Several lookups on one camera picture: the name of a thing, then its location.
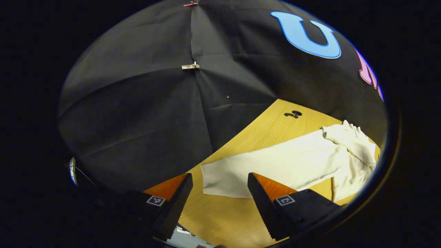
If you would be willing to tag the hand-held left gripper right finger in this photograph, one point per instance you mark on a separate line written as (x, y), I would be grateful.
(265, 210)

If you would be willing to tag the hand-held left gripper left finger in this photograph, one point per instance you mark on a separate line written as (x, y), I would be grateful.
(175, 210)

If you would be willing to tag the white cloth garment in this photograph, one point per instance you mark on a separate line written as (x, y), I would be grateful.
(293, 162)

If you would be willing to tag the small black table grommet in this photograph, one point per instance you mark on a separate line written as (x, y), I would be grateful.
(288, 114)

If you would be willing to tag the black round table grommet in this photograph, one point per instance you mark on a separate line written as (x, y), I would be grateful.
(297, 112)

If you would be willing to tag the black backdrop cloth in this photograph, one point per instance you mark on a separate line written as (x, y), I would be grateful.
(137, 103)

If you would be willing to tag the small white cloth clip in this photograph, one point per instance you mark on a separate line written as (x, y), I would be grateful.
(190, 66)

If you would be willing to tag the small red cloth clip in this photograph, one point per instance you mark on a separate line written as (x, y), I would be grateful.
(190, 4)

